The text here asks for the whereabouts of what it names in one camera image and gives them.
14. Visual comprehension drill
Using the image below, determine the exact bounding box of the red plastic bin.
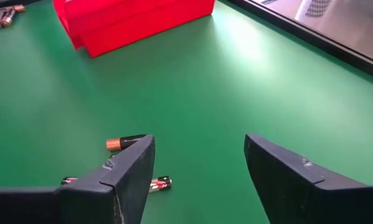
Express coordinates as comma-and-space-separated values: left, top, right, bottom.
52, 0, 216, 59

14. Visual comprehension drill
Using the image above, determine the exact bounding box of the white tower fan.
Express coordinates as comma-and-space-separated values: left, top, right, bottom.
294, 0, 333, 20

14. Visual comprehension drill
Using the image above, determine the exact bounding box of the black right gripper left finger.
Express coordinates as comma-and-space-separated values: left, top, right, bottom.
0, 134, 156, 224

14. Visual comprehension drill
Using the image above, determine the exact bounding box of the black aluminium table frame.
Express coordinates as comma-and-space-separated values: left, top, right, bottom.
225, 0, 373, 82

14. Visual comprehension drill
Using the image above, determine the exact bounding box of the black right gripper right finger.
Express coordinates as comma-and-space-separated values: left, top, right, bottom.
244, 134, 373, 224

